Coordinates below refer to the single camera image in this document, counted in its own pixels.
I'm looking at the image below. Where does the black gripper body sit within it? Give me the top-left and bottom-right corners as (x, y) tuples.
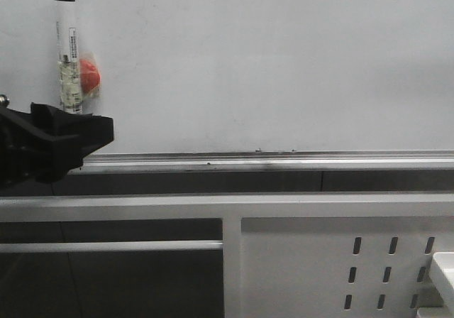
(1, 94), (46, 190)

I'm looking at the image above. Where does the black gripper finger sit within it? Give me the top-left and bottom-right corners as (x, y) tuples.
(31, 103), (114, 183)

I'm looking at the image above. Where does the white whiteboard marker pen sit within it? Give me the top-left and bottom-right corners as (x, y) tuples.
(54, 0), (83, 114)

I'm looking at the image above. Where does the red round magnet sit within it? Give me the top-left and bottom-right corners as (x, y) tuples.
(79, 52), (101, 98)

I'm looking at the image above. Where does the large white whiteboard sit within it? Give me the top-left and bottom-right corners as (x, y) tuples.
(1, 0), (453, 154)

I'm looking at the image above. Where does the white plastic box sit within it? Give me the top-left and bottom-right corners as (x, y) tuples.
(416, 252), (453, 317)

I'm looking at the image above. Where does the white metal perforated frame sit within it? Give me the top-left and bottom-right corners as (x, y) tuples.
(1, 193), (453, 317)

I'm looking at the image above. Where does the aluminium whiteboard tray rail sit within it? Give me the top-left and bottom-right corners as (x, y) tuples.
(70, 150), (453, 175)

